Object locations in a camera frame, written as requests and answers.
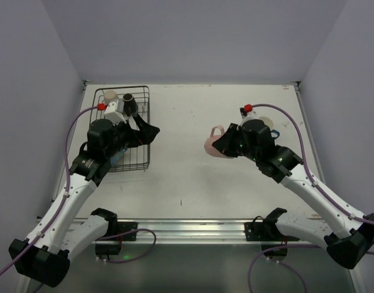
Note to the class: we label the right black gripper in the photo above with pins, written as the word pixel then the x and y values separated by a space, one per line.
pixel 233 143

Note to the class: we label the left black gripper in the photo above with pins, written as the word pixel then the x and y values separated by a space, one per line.
pixel 133 134

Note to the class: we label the pink mug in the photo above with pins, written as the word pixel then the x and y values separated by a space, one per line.
pixel 217 145

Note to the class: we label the light blue handled cup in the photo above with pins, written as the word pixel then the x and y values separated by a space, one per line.
pixel 116 157

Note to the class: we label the dark blue mug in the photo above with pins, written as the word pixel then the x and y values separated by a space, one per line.
pixel 274 133

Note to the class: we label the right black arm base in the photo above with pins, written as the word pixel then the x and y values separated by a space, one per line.
pixel 256 231

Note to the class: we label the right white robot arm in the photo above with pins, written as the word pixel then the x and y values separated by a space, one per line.
pixel 346 234

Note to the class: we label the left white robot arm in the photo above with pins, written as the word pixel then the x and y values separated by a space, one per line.
pixel 48 250

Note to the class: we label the black cup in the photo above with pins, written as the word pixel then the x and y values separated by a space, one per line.
pixel 129 105

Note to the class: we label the beige cup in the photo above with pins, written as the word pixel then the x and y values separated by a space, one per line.
pixel 110 96

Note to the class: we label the black wire dish rack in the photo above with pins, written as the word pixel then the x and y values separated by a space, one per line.
pixel 133 159

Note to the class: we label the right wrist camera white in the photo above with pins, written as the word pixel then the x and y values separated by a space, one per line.
pixel 248 113

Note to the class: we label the aluminium mounting rail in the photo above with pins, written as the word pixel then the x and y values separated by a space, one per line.
pixel 231 231

